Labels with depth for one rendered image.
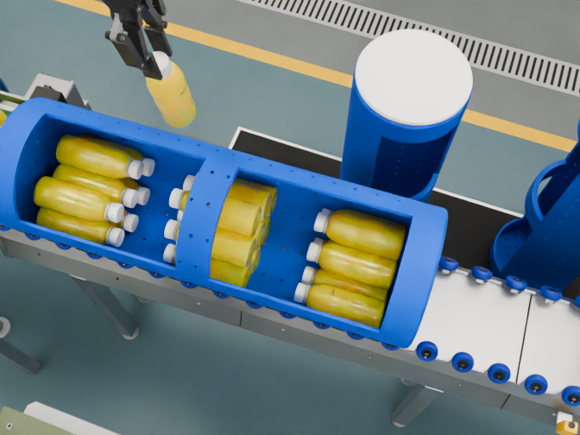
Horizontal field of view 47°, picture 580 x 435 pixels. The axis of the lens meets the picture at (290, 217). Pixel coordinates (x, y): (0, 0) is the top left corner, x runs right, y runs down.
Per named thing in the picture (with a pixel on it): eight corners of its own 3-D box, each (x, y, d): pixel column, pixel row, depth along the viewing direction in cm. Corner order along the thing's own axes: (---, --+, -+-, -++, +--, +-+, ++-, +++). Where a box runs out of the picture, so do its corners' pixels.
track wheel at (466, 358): (476, 360, 136) (476, 354, 138) (455, 353, 136) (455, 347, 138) (469, 376, 138) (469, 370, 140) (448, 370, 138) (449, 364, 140)
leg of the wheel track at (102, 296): (135, 342, 238) (85, 282, 181) (120, 337, 239) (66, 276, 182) (141, 326, 240) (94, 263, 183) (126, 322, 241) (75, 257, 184)
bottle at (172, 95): (155, 120, 126) (131, 73, 111) (173, 92, 128) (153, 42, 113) (185, 135, 125) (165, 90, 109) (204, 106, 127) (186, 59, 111)
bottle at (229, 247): (250, 266, 138) (176, 243, 140) (258, 235, 137) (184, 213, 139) (242, 271, 132) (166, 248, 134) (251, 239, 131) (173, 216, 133)
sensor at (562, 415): (569, 437, 138) (577, 434, 134) (554, 432, 138) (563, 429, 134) (574, 400, 141) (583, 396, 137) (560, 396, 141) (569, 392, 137)
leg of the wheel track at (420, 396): (406, 429, 225) (444, 395, 168) (389, 424, 226) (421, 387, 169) (410, 412, 227) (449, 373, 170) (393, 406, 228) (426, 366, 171)
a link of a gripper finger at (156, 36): (143, 28, 105) (145, 24, 105) (154, 53, 111) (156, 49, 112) (160, 33, 104) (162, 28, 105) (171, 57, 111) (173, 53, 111)
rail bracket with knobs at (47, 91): (59, 143, 168) (46, 121, 158) (34, 136, 169) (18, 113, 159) (77, 111, 172) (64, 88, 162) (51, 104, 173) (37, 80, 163)
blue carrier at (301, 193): (400, 362, 140) (423, 330, 114) (21, 244, 151) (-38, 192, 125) (431, 240, 150) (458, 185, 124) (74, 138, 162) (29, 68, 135)
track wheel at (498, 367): (513, 371, 135) (513, 365, 137) (491, 364, 135) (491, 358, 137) (507, 387, 137) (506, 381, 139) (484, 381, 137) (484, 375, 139)
